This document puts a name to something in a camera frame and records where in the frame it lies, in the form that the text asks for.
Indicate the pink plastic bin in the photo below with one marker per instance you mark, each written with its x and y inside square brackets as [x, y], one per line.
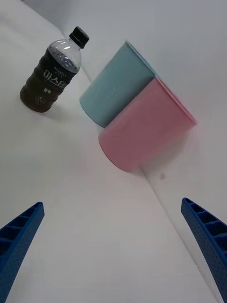
[144, 127]

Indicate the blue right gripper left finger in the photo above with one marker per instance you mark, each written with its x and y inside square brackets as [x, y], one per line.
[16, 241]

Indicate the pale blue plastic bin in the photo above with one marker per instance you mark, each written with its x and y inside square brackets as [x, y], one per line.
[116, 87]

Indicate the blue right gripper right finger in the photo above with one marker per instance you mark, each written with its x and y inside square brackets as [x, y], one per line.
[210, 241]

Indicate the dark drink bottle black cap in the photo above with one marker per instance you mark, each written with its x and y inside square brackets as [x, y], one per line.
[48, 82]

